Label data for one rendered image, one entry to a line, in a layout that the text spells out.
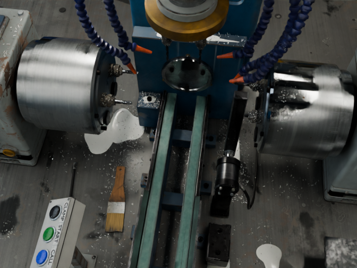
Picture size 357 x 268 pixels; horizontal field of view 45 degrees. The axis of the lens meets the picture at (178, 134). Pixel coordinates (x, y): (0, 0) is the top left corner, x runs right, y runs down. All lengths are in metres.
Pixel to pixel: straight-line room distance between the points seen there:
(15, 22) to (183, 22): 0.50
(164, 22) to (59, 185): 0.64
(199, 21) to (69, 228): 0.52
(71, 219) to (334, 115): 0.64
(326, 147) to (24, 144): 0.81
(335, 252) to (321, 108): 0.36
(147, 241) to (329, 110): 0.54
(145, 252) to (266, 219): 0.37
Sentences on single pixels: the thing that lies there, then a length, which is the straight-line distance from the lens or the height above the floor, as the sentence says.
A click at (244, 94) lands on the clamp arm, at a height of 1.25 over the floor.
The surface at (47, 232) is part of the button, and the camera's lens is 0.99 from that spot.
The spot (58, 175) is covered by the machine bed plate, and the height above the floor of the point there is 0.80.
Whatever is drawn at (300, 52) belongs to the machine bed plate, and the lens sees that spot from 1.63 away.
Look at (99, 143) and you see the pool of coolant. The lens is 1.37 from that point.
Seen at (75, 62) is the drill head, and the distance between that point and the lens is 1.09.
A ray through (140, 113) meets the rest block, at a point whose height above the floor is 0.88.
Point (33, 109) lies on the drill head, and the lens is 1.14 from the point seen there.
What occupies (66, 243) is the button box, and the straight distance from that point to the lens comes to 0.98.
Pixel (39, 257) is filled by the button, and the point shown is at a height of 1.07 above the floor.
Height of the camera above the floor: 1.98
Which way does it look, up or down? 59 degrees down
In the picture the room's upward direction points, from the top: straight up
